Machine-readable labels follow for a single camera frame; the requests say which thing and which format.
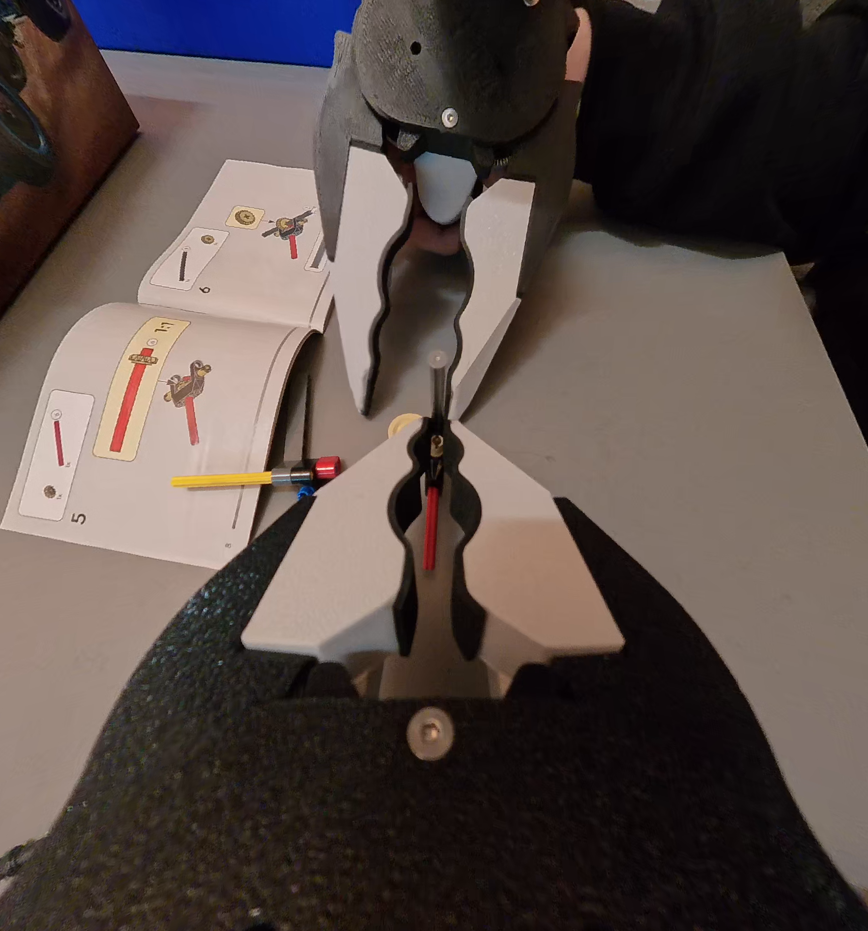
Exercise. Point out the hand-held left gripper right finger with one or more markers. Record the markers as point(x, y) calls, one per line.
point(536, 582)

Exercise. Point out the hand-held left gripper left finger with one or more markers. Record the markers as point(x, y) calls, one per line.
point(317, 582)

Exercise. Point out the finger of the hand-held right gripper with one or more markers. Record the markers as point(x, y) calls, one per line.
point(499, 254)
point(361, 240)

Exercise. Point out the black lego connector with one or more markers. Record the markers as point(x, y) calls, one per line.
point(434, 465)

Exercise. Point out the tan lego gear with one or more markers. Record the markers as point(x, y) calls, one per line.
point(403, 423)

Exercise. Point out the person's right forearm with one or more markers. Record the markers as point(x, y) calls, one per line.
point(732, 109)

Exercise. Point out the grey lego connector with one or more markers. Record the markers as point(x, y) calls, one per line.
point(292, 475)

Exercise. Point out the red lego bush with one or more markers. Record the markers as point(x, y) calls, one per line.
point(326, 467)

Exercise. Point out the lego set box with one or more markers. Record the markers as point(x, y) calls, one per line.
point(34, 182)

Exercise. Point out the person's right hand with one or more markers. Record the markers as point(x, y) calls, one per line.
point(579, 43)

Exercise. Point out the open instruction booklet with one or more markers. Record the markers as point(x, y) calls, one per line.
point(208, 407)

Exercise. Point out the blue plastic bin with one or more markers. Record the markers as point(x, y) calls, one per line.
point(223, 29)

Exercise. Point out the person's dark clothing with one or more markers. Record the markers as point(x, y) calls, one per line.
point(863, 364)

